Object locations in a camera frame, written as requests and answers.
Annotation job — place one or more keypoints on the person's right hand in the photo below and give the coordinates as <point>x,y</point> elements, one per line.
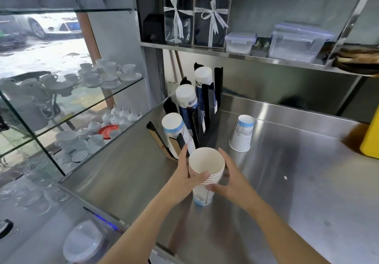
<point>237,187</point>

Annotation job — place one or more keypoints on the person's left hand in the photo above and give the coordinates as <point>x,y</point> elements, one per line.
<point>179,184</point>

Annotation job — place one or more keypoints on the person's left thumb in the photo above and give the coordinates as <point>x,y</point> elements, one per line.
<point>202,176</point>

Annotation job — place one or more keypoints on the person's right thumb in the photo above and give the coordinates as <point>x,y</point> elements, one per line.
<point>214,188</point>

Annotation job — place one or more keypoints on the stack of white paper cups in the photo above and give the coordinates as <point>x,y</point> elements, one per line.
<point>205,161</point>

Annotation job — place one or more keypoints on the person's right forearm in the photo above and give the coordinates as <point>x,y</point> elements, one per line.
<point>284,237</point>

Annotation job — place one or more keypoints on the person's left forearm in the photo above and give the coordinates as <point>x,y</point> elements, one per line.
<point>142,234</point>

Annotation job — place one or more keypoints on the brown cardboard cup sleeves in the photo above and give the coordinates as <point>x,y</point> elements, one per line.
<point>161,147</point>

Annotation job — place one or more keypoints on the upturned blue print paper cup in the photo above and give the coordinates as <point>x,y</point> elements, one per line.
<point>242,135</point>

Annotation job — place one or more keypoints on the short paper cup column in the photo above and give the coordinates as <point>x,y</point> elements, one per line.
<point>173,126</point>

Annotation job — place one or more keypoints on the wide paper cup column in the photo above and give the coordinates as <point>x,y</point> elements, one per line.
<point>186,99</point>

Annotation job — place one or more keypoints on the black cup holder rack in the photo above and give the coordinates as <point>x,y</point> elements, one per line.
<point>211,95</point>

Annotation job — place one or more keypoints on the tall paper cup column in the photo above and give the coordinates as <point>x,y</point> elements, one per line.
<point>203,79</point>

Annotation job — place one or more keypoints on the red saucer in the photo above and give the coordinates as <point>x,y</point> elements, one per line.
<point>108,131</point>

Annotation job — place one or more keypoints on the group of white teapots and cups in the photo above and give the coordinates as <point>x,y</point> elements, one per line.
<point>88,142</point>

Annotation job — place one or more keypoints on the small clear plastic container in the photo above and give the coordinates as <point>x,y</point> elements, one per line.
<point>239,43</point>

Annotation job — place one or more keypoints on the group of white cups and saucers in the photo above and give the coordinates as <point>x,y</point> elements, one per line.
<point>100,74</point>

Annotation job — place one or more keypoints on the glass display cabinet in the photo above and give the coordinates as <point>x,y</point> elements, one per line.
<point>74,101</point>

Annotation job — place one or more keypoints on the black box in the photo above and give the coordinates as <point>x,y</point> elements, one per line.
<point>153,28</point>

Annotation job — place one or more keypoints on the clear ribboned gift box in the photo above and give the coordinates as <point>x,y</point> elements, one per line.
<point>178,18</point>
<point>211,18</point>

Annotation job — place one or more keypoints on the large clear plastic container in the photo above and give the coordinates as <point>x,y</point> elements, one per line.
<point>299,43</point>

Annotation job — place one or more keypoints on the yellow container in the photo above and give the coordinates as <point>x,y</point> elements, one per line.
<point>371,136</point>

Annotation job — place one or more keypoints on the clear glassware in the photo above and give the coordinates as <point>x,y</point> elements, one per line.
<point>26,190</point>

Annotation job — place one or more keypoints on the stack of wooden plates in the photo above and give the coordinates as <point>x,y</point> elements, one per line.
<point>356,58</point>

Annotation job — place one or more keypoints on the white porcelain jugs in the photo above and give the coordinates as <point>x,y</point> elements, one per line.
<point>20,101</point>

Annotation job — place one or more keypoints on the white car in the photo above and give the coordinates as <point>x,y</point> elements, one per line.
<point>50,24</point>

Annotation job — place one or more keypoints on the stainless steel wall shelf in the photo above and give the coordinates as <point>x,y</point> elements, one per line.
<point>266,58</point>

